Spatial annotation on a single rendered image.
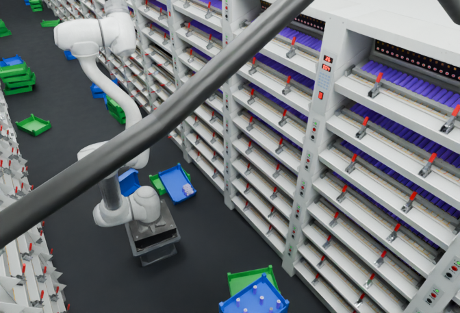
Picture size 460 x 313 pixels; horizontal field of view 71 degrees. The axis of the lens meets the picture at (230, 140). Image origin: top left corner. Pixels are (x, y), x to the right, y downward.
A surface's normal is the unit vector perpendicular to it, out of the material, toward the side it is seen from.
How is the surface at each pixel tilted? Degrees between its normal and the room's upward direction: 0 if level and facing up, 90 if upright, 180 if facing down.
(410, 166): 19
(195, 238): 0
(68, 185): 53
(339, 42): 90
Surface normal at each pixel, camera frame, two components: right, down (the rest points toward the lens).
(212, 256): 0.00, -0.79
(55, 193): 0.30, -0.02
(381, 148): -0.27, -0.63
